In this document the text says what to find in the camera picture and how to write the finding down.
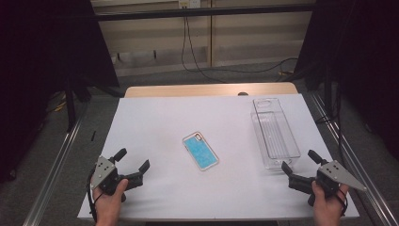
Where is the black metal stand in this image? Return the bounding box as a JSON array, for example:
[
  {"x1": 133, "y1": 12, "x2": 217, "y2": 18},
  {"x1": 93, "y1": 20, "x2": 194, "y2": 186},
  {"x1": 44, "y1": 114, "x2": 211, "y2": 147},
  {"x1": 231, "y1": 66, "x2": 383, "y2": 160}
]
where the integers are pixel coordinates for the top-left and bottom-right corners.
[{"x1": 64, "y1": 74, "x2": 78, "y2": 133}]

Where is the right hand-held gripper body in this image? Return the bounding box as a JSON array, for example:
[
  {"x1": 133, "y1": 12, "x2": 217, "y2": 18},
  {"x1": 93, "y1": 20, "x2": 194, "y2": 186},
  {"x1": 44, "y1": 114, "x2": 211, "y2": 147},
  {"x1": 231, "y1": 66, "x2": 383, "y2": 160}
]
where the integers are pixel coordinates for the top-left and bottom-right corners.
[{"x1": 309, "y1": 159, "x2": 368, "y2": 207}]

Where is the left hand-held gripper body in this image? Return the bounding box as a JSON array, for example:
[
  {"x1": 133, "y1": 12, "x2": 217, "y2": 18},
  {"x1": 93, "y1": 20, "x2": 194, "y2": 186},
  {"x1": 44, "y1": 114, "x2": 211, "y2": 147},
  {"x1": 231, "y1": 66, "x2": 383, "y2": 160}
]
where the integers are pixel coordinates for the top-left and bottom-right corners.
[{"x1": 89, "y1": 155, "x2": 130, "y2": 197}]

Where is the black curtain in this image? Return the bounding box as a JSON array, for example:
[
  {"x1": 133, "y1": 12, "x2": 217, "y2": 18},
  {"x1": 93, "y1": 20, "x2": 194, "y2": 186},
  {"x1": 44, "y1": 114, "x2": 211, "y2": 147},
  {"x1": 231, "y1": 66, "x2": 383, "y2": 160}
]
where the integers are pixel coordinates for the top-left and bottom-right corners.
[
  {"x1": 0, "y1": 0, "x2": 120, "y2": 183},
  {"x1": 295, "y1": 0, "x2": 399, "y2": 161}
]

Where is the black horizontal bar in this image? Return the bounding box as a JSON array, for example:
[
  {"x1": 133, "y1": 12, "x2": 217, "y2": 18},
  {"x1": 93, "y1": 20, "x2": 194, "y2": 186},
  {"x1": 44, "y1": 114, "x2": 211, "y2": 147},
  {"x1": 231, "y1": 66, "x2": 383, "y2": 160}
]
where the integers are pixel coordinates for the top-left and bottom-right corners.
[{"x1": 93, "y1": 3, "x2": 316, "y2": 23}]

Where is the black power cable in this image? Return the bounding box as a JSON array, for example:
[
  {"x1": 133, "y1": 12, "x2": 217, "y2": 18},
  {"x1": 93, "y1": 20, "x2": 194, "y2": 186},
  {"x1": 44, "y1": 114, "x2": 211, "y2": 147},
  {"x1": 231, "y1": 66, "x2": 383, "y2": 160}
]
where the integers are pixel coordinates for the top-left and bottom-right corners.
[
  {"x1": 185, "y1": 8, "x2": 229, "y2": 84},
  {"x1": 180, "y1": 8, "x2": 299, "y2": 74}
]

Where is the wooden table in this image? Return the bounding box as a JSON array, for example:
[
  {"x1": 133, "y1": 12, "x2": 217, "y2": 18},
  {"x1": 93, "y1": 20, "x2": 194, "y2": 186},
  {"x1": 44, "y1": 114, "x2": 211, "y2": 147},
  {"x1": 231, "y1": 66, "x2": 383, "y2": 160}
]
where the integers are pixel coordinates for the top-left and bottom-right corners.
[{"x1": 124, "y1": 82, "x2": 299, "y2": 99}]

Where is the white wall socket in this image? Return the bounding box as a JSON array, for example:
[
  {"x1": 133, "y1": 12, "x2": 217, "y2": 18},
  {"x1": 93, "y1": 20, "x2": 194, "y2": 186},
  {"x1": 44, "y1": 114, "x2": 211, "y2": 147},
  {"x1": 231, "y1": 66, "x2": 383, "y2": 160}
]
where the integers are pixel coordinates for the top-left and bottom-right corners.
[{"x1": 178, "y1": 0, "x2": 201, "y2": 9}]

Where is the white table cover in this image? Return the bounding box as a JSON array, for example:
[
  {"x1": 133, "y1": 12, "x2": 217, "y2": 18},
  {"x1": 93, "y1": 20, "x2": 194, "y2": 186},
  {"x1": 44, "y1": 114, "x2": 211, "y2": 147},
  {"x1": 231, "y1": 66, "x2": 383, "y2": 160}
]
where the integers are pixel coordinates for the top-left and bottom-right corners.
[{"x1": 77, "y1": 93, "x2": 360, "y2": 220}]

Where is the right hand-held gripper black cable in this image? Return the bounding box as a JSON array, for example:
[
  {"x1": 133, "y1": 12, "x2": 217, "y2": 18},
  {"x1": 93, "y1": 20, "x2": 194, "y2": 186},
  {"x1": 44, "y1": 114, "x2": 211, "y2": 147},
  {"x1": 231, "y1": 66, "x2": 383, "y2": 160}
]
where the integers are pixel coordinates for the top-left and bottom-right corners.
[{"x1": 333, "y1": 187, "x2": 349, "y2": 218}]

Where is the metal floor rail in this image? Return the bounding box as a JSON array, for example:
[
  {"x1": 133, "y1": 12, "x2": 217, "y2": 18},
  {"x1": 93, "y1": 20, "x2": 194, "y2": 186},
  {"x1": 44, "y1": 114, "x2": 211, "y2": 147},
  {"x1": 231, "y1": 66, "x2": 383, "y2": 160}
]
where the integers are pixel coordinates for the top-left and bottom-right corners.
[
  {"x1": 309, "y1": 90, "x2": 399, "y2": 226},
  {"x1": 23, "y1": 103, "x2": 90, "y2": 226}
]

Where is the person's left hand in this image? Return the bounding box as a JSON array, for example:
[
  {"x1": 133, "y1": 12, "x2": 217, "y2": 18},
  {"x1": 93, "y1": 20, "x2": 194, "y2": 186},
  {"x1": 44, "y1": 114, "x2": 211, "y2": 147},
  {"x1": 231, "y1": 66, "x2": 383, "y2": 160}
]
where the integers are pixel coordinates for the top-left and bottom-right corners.
[{"x1": 92, "y1": 178, "x2": 130, "y2": 226}]

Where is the person's right hand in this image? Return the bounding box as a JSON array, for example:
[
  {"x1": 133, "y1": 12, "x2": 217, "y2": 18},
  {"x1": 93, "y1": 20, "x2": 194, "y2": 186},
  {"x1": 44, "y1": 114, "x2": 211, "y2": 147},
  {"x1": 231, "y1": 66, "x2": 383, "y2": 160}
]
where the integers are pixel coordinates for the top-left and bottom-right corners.
[{"x1": 311, "y1": 181, "x2": 350, "y2": 226}]

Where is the clear plastic container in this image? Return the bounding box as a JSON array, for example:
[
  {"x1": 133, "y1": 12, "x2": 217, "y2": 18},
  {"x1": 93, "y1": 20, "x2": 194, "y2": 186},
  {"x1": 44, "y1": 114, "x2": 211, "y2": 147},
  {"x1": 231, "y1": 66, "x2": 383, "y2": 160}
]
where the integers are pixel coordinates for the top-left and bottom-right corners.
[{"x1": 249, "y1": 97, "x2": 302, "y2": 170}]

